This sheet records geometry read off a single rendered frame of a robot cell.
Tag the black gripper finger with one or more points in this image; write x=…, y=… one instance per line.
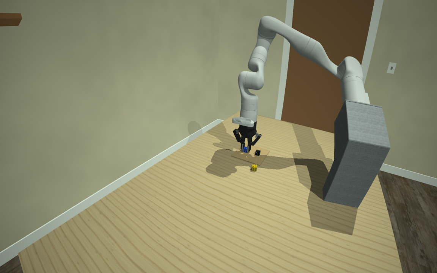
x=250, y=140
x=240, y=139

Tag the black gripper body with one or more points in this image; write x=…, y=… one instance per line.
x=252, y=130

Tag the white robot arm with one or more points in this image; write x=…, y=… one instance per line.
x=349, y=70

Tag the tan flat mat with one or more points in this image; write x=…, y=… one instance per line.
x=250, y=156

